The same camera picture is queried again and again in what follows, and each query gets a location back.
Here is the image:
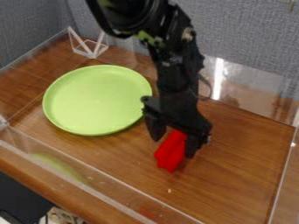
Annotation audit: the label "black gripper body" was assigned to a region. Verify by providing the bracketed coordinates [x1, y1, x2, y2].
[139, 94, 214, 147]

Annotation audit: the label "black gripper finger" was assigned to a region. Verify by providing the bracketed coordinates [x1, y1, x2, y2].
[144, 115, 166, 142]
[184, 134, 204, 158]

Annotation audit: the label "red star-profile carrot bar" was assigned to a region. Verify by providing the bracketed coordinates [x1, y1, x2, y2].
[154, 129, 187, 172]

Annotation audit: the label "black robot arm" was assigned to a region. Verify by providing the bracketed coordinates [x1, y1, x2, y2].
[86, 0, 212, 158]

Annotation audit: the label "light green round plate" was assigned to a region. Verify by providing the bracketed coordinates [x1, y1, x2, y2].
[41, 65, 154, 136]

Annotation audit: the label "black object under table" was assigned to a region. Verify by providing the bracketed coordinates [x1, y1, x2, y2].
[0, 172, 53, 224]

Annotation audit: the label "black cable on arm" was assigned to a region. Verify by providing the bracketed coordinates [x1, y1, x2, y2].
[196, 73, 215, 102]

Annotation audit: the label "clear acrylic enclosure walls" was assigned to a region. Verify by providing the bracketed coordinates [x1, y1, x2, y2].
[0, 32, 299, 224]

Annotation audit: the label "clear acrylic corner bracket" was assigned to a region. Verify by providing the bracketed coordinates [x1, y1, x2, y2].
[67, 27, 108, 59]

